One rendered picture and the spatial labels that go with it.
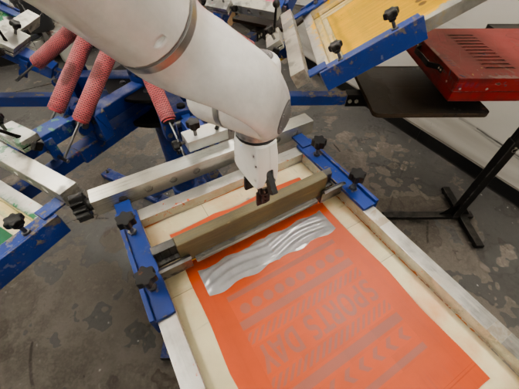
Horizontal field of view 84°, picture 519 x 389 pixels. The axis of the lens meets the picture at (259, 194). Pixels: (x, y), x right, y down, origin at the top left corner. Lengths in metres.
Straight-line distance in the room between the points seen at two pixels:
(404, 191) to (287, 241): 1.73
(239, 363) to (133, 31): 0.56
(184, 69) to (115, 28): 0.07
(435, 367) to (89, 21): 0.72
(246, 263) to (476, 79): 1.00
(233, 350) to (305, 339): 0.14
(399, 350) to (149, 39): 0.66
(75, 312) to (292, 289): 1.45
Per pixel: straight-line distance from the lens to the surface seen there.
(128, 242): 0.74
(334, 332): 0.67
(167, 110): 0.99
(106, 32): 0.24
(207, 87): 0.29
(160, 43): 0.25
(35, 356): 1.95
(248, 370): 0.64
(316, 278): 0.71
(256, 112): 0.32
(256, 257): 0.71
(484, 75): 1.33
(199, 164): 0.82
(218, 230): 0.65
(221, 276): 0.69
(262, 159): 0.51
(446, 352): 0.74
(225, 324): 0.66
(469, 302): 0.77
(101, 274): 1.99
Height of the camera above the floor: 1.58
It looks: 49 degrees down
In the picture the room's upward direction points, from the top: straight up
